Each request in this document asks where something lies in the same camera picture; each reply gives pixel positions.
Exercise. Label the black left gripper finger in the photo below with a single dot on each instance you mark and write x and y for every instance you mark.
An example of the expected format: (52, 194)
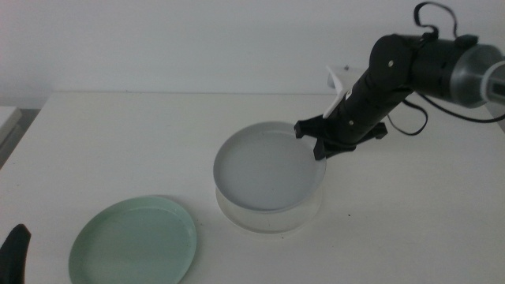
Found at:
(15, 256)

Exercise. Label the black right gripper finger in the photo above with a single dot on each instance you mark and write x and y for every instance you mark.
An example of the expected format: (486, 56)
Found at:
(339, 150)
(320, 150)

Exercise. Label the grey shallow bowl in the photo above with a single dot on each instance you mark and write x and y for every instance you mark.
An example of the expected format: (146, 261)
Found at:
(268, 169)

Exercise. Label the white shallow bowl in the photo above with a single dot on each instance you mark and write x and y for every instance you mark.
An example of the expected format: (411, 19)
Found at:
(268, 221)

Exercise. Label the pale green shallow bowl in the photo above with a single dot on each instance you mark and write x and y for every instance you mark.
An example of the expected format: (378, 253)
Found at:
(134, 244)

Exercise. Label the black right Piper arm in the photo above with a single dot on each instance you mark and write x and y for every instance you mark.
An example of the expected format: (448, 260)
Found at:
(438, 67)

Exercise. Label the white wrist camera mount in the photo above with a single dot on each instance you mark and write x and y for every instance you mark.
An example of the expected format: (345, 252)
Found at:
(335, 103)

